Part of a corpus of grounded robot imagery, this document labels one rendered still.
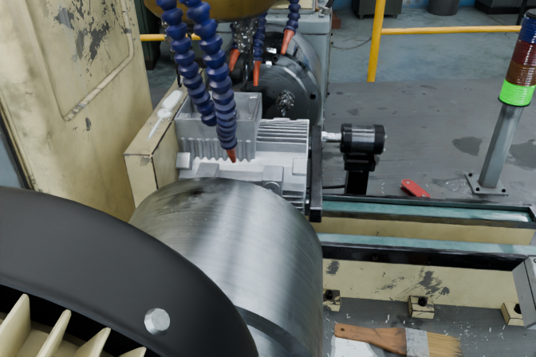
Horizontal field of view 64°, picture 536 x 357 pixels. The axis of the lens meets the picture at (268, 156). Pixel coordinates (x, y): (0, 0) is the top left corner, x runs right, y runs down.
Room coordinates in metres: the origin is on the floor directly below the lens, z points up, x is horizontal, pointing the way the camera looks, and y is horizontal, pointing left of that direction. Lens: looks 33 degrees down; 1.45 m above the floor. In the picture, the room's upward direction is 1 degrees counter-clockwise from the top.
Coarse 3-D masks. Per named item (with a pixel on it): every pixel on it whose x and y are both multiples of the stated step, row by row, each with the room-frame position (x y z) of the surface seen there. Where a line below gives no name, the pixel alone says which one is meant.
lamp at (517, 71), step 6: (510, 60) 0.86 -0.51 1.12; (510, 66) 0.85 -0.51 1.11; (516, 66) 0.83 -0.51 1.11; (522, 66) 0.82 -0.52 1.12; (528, 66) 0.82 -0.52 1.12; (534, 66) 0.82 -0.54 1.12; (510, 72) 0.84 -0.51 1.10; (516, 72) 0.83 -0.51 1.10; (522, 72) 0.82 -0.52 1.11; (528, 72) 0.82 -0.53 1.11; (534, 72) 0.82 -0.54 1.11; (510, 78) 0.84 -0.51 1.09; (516, 78) 0.83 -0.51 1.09; (522, 78) 0.82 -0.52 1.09; (528, 78) 0.82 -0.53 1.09; (534, 78) 0.82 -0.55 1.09; (516, 84) 0.82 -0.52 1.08; (522, 84) 0.82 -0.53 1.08; (528, 84) 0.82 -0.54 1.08; (534, 84) 0.82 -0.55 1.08
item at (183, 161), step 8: (304, 120) 0.65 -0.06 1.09; (184, 152) 0.56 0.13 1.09; (176, 160) 0.55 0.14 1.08; (184, 160) 0.55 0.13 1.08; (192, 160) 0.56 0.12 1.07; (296, 160) 0.53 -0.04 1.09; (304, 160) 0.53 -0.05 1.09; (184, 168) 0.54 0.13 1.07; (296, 168) 0.53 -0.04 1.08; (304, 168) 0.52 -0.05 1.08
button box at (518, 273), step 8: (520, 264) 0.36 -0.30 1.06; (528, 264) 0.34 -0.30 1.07; (512, 272) 0.36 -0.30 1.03; (520, 272) 0.35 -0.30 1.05; (528, 272) 0.34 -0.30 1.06; (520, 280) 0.34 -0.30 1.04; (528, 280) 0.33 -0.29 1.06; (520, 288) 0.34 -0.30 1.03; (528, 288) 0.33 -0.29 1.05; (520, 296) 0.33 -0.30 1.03; (528, 296) 0.32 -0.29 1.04; (520, 304) 0.33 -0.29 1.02; (528, 304) 0.31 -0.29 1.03; (528, 312) 0.31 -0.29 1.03; (528, 320) 0.30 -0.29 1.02; (528, 328) 0.30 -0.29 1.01
